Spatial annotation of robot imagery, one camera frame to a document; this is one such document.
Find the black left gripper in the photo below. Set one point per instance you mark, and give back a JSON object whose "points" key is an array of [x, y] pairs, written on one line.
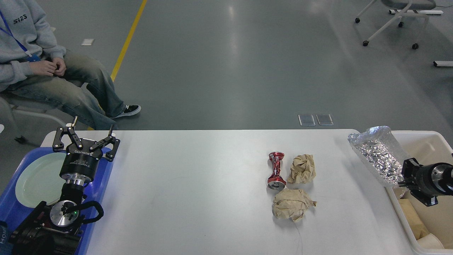
{"points": [[80, 164]]}

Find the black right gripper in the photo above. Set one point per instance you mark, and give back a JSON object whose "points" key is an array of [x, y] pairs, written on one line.
{"points": [[427, 181]]}

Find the brown paper bag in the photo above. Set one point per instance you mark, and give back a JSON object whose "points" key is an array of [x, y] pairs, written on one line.
{"points": [[417, 227]]}

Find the mint green plate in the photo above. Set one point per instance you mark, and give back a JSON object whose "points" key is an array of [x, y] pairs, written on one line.
{"points": [[41, 181]]}

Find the silver foil bag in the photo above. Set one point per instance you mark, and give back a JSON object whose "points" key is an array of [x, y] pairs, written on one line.
{"points": [[381, 154]]}

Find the white bowl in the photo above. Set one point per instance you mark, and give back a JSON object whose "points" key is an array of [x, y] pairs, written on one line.
{"points": [[430, 241]]}

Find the small brown paper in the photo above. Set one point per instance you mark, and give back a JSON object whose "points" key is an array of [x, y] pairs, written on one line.
{"points": [[302, 169]]}

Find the brown paper ball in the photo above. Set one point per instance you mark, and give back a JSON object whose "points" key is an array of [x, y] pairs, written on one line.
{"points": [[292, 204]]}

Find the crushed red soda can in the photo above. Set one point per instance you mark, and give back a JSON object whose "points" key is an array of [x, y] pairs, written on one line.
{"points": [[275, 181]]}

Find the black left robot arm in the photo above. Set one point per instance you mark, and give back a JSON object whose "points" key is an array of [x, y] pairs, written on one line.
{"points": [[55, 229]]}

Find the beige plastic bin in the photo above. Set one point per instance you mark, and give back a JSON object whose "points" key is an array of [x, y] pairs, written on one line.
{"points": [[427, 147]]}

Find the white chair of person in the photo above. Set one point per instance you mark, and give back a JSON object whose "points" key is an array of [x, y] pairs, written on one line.
{"points": [[12, 104]]}

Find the seated person grey hoodie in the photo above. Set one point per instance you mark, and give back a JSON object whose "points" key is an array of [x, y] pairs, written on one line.
{"points": [[35, 66]]}

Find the right floor outlet plate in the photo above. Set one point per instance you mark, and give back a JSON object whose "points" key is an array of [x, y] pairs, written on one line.
{"points": [[324, 119]]}

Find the floor outlet plate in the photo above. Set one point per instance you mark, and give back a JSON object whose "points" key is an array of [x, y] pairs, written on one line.
{"points": [[306, 120], [324, 119]]}

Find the white floor bar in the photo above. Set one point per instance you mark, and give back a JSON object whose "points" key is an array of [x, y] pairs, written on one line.
{"points": [[442, 63]]}

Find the left floor outlet plate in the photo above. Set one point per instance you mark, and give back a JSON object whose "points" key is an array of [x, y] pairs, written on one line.
{"points": [[306, 120]]}

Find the white desk foot bar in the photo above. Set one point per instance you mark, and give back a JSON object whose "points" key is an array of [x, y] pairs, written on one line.
{"points": [[425, 12]]}

